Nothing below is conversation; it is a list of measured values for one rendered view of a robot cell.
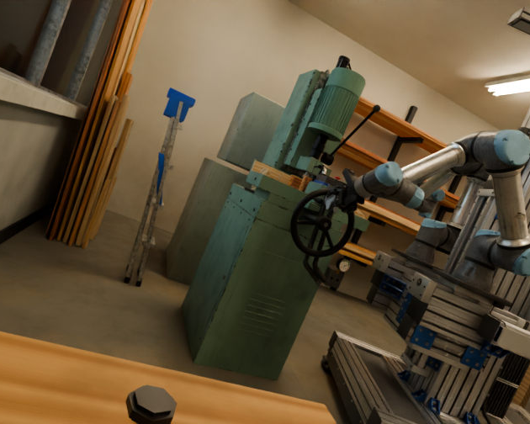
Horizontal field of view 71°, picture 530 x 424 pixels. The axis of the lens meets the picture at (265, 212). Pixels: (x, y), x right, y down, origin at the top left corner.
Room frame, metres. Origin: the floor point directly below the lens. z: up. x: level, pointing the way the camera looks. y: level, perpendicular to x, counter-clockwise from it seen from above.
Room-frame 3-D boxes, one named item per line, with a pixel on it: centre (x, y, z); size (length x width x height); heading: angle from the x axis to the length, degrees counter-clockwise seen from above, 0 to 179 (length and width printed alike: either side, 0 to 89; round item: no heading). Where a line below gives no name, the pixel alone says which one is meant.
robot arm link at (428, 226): (2.03, -0.87, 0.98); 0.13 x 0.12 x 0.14; 107
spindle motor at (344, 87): (1.85, -0.12, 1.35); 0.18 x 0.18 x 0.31
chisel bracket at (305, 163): (1.87, -0.11, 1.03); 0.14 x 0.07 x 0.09; 21
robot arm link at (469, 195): (2.06, -0.99, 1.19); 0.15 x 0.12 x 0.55; 107
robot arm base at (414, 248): (2.02, -0.86, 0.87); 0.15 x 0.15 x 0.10
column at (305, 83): (2.12, -0.01, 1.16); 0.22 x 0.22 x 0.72; 21
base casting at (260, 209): (1.97, -0.07, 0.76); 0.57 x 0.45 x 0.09; 21
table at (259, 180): (1.76, -0.19, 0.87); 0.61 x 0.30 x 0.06; 111
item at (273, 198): (1.80, -0.14, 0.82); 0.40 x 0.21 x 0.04; 111
